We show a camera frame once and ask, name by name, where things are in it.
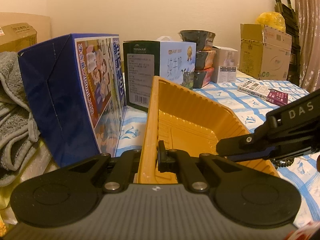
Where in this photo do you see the yellow plastic tray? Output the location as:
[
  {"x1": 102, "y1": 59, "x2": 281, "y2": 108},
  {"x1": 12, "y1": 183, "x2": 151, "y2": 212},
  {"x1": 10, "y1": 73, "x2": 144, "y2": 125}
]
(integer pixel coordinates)
[{"x1": 133, "y1": 75, "x2": 281, "y2": 184}]

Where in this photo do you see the maroon book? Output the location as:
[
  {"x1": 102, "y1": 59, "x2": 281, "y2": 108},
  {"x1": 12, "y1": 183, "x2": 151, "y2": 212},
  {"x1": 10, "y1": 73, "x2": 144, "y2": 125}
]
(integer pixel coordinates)
[{"x1": 266, "y1": 89, "x2": 289, "y2": 107}]

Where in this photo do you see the white AutoCAD book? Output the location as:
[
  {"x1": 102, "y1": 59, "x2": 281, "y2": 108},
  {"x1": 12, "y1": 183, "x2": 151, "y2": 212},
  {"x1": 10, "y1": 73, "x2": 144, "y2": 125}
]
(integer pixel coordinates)
[{"x1": 237, "y1": 80, "x2": 271, "y2": 101}]

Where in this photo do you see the open cardboard box right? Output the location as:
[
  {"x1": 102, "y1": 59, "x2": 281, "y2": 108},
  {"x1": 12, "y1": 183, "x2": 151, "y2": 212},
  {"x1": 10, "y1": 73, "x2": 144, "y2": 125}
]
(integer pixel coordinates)
[{"x1": 239, "y1": 24, "x2": 292, "y2": 81}]

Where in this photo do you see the small white product box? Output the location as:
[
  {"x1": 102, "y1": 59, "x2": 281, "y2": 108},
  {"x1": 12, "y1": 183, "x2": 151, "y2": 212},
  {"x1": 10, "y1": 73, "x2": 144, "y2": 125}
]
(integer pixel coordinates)
[{"x1": 210, "y1": 46, "x2": 239, "y2": 83}]

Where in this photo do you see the blue illustrated milk carton box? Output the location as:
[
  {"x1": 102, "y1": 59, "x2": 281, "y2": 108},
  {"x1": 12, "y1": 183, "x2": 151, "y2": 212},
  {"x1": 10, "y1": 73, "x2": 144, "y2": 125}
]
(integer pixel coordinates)
[{"x1": 18, "y1": 34, "x2": 126, "y2": 167}]

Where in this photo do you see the bottom red instant noodle bowl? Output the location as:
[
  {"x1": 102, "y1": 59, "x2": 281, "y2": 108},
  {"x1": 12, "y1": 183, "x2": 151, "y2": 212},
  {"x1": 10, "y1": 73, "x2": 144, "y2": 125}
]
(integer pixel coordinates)
[{"x1": 193, "y1": 67, "x2": 214, "y2": 88}]

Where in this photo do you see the light blue milk gift box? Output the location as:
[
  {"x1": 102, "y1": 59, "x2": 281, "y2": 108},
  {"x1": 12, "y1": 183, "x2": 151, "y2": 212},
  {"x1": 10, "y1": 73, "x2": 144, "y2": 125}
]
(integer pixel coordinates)
[{"x1": 123, "y1": 40, "x2": 196, "y2": 112}]

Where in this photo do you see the middle orange instant noodle bowl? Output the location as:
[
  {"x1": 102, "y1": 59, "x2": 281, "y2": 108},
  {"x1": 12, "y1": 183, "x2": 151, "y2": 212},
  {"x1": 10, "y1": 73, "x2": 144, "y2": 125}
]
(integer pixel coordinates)
[{"x1": 195, "y1": 50, "x2": 216, "y2": 70}]

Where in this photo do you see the yellow plastic bag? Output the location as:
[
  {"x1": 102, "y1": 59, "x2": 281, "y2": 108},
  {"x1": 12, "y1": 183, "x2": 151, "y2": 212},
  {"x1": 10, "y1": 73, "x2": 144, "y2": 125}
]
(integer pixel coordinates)
[{"x1": 255, "y1": 11, "x2": 286, "y2": 33}]

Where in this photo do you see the grey folded towel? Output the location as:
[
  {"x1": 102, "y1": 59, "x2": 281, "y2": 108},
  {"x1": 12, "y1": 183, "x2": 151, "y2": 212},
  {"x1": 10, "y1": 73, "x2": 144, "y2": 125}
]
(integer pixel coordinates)
[{"x1": 1, "y1": 51, "x2": 40, "y2": 187}]

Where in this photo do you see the top black instant noodle bowl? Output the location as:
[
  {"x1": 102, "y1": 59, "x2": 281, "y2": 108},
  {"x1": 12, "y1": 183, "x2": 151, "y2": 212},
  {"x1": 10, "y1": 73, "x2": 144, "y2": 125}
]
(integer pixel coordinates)
[{"x1": 178, "y1": 30, "x2": 216, "y2": 51}]

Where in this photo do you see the beige curtain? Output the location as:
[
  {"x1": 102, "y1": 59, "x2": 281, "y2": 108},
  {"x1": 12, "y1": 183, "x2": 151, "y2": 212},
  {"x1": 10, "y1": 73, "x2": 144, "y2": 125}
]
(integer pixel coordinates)
[{"x1": 295, "y1": 0, "x2": 319, "y2": 93}]

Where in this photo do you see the brown cardboard box left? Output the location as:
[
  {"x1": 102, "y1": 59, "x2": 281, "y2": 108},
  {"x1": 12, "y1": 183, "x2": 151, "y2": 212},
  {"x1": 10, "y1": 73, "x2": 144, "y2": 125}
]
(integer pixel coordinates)
[{"x1": 0, "y1": 23, "x2": 37, "y2": 52}]

